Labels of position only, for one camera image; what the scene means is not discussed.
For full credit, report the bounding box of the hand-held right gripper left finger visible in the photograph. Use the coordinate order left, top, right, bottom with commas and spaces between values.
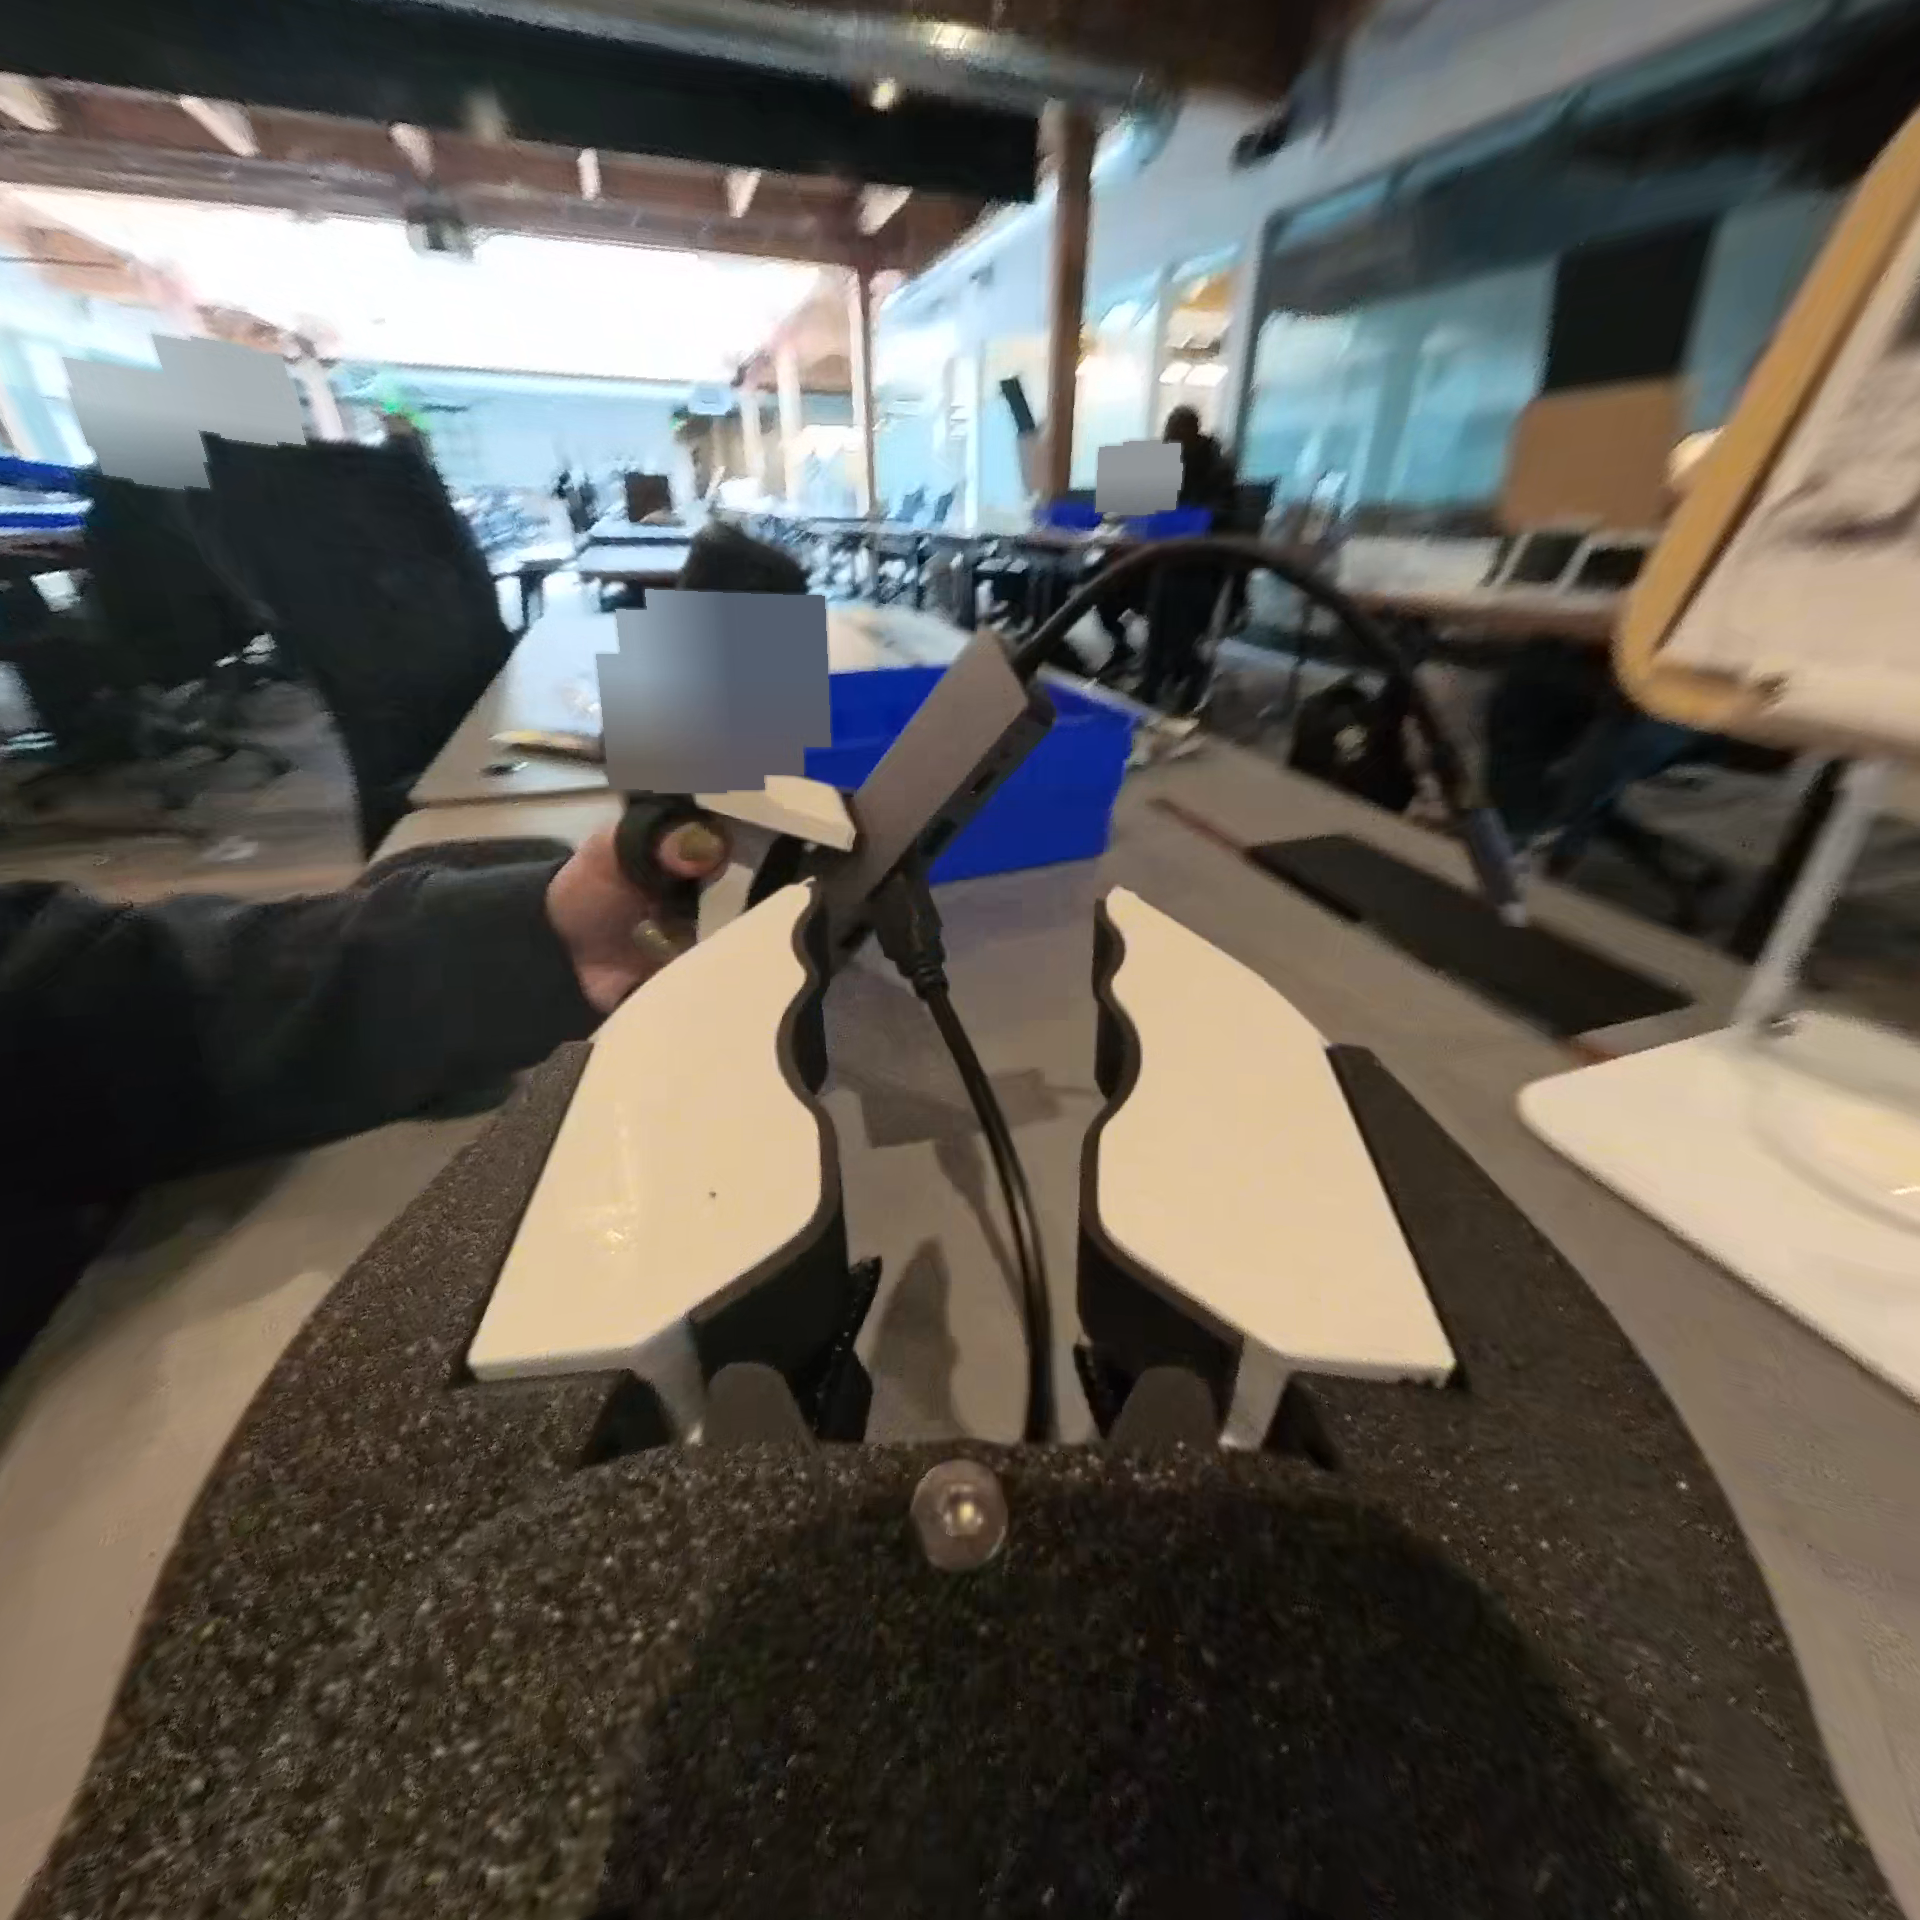
464, 883, 855, 1443

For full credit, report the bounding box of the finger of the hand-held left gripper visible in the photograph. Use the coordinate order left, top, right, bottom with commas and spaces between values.
726, 773, 865, 849

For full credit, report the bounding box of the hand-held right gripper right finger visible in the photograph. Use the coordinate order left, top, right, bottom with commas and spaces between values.
1076, 884, 1464, 1452

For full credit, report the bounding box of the grey usb hub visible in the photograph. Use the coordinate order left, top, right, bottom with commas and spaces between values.
814, 626, 1063, 964

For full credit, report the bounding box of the blue plastic bin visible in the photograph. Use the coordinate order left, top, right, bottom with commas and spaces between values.
1032, 498, 1216, 543
803, 668, 1138, 890

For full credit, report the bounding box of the black usb cable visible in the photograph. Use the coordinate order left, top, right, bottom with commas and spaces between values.
873, 873, 1063, 1445

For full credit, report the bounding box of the black hub tail cable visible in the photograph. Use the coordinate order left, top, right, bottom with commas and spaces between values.
1018, 535, 1536, 928

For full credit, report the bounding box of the person's left forearm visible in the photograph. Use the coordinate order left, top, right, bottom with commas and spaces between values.
0, 836, 606, 1360

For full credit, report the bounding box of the person's left hand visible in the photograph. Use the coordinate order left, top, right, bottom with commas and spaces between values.
544, 824, 737, 1018

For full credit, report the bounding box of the long grey table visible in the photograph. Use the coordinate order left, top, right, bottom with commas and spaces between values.
368, 597, 903, 865

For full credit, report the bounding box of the black desk mat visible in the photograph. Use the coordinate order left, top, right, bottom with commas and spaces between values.
1247, 832, 1691, 1041

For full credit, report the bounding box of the black office chair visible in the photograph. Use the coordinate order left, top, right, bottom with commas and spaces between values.
0, 477, 296, 788
200, 427, 521, 859

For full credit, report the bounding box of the white document stand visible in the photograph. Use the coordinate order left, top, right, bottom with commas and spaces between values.
1519, 754, 1920, 1409

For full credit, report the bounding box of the wooden pillar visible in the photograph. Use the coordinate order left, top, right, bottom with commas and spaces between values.
1040, 103, 1099, 500

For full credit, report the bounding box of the cardboard panel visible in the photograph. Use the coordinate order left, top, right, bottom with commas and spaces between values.
1499, 375, 1691, 538

